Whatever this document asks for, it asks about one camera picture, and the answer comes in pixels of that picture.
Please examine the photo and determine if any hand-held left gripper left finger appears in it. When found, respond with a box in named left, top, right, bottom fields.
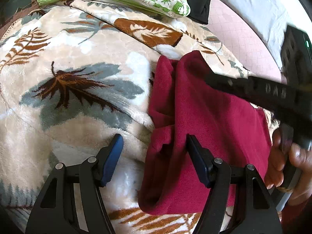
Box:
left=26, top=134, right=124, bottom=234

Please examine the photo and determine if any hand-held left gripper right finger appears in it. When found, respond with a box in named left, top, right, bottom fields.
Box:
left=186, top=135, right=282, bottom=234

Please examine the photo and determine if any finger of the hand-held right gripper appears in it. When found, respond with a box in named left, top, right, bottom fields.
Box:
left=204, top=73, right=298, bottom=114

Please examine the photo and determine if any red fleece sweater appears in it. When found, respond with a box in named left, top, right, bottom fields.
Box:
left=138, top=50, right=273, bottom=215

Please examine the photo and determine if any person's right hand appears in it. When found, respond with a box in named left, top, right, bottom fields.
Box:
left=264, top=129, right=312, bottom=206

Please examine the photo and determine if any grey pillow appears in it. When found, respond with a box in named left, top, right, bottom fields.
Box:
left=217, top=0, right=306, bottom=67

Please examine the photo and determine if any leaf print plush blanket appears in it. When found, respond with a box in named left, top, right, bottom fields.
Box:
left=0, top=0, right=283, bottom=234

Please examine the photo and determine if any black garment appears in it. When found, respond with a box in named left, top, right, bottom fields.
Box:
left=186, top=0, right=212, bottom=25

